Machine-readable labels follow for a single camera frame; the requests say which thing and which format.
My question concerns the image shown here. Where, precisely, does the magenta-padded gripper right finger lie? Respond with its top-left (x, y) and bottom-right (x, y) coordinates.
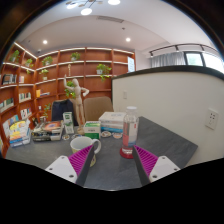
top-left (132, 145), bottom-right (181, 187)

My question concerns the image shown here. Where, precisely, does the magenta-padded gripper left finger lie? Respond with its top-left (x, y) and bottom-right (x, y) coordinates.
top-left (44, 145), bottom-right (96, 188)

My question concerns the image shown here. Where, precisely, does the clear plastic water bottle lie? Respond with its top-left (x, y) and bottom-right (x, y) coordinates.
top-left (121, 105), bottom-right (140, 155)

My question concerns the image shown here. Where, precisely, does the yellow striped white mug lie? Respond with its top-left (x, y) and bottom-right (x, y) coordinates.
top-left (69, 135), bottom-right (102, 168)

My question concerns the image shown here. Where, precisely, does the tall green white carton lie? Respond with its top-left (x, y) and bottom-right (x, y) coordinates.
top-left (62, 111), bottom-right (75, 135)

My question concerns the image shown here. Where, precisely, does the green white cardboard box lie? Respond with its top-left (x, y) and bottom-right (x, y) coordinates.
top-left (83, 120), bottom-right (102, 140)

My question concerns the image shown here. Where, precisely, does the dark navy chair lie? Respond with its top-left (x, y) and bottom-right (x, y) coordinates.
top-left (50, 99), bottom-right (79, 127)

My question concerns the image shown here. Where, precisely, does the stack of white boxes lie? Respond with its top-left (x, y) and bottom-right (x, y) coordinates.
top-left (98, 111), bottom-right (128, 134)

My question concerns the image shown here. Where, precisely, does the wooden artist mannequin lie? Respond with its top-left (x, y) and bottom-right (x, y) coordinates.
top-left (63, 73), bottom-right (90, 135)

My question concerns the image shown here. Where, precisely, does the tan chair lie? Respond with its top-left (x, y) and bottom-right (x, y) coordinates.
top-left (83, 96), bottom-right (115, 122)

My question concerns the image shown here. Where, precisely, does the orange wooden shelf unit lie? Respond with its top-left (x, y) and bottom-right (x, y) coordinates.
top-left (0, 41), bottom-right (137, 158)

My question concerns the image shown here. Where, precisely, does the grey curtain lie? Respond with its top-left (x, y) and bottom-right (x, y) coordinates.
top-left (149, 51), bottom-right (187, 69)

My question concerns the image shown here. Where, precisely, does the window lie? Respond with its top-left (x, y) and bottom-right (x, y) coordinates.
top-left (184, 51), bottom-right (224, 74)

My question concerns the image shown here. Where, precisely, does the ceiling air vent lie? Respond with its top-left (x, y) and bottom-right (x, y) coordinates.
top-left (96, 15), bottom-right (125, 24)

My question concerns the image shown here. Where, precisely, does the round bulb ceiling lamp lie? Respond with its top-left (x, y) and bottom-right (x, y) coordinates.
top-left (64, 0), bottom-right (122, 17)

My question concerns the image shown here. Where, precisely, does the white wall poster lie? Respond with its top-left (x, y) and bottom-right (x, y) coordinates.
top-left (127, 56), bottom-right (136, 73)

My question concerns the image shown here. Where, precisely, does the black ceiling track rail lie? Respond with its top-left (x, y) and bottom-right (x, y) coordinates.
top-left (148, 43), bottom-right (218, 58)

